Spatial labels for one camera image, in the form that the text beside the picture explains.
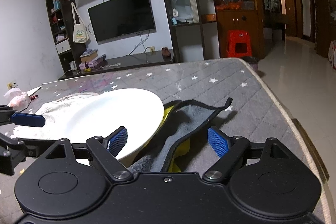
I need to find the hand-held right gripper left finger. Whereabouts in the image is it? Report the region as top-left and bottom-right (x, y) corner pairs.
(39, 126), (134, 183)

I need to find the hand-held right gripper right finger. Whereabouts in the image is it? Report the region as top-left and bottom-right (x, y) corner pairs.
(202, 127), (300, 183)

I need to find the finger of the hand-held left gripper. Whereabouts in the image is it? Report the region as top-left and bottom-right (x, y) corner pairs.
(0, 132), (57, 176)
(0, 105), (46, 128)

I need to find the white round plate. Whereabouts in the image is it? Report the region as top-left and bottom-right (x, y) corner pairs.
(66, 89), (164, 167)

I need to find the grey yellow cleaning cloth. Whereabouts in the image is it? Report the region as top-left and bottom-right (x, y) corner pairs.
(127, 97), (234, 173)

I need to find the pink tissue pack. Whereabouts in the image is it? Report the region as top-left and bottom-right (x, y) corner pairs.
(3, 88), (33, 110)

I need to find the white pointed flat object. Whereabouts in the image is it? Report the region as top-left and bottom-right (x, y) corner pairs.
(26, 86), (42, 96)

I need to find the cream white towel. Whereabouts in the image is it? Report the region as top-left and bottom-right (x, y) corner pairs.
(13, 93), (99, 140)

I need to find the grey star print tablecloth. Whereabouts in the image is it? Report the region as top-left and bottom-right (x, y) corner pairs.
(0, 57), (336, 224)

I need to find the dark shelf unit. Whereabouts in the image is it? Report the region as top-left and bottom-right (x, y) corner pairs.
(44, 0), (84, 75)

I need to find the dark trash bin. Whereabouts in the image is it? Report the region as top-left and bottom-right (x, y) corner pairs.
(240, 56), (260, 73)

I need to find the stack of cardboard boxes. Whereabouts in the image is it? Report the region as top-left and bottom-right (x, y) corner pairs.
(79, 49), (107, 69)

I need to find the cream tote bag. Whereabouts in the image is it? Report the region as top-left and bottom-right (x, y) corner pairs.
(71, 2), (90, 43)

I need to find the red plastic stool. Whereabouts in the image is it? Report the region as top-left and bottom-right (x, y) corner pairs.
(226, 30), (253, 59)

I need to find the glass display cabinet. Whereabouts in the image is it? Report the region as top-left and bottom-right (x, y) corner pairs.
(156, 0), (204, 63)

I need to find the brown wooden cabinet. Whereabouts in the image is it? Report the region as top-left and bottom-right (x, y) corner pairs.
(196, 0), (265, 60)

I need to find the bag of oranges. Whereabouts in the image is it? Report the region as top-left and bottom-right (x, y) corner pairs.
(215, 1), (242, 10)

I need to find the red and white bag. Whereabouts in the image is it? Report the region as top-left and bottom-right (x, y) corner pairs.
(328, 40), (336, 69)

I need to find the brown wooden door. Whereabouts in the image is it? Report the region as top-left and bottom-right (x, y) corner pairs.
(274, 0), (303, 38)

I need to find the black wall television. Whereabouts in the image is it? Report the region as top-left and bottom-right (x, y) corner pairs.
(87, 0), (156, 43)

